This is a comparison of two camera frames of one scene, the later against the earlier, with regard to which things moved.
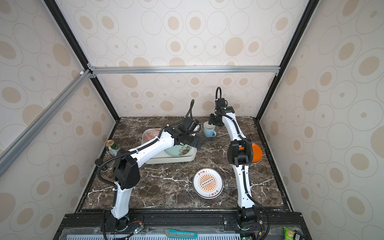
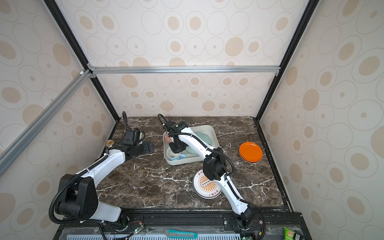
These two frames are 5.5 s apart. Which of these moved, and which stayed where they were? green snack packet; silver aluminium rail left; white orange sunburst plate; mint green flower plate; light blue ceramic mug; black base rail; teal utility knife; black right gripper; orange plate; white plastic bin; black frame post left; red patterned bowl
Moved: white plastic bin; red patterned bowl; light blue ceramic mug; mint green flower plate; black right gripper
Stayed: black frame post left; green snack packet; orange plate; teal utility knife; silver aluminium rail left; black base rail; white orange sunburst plate
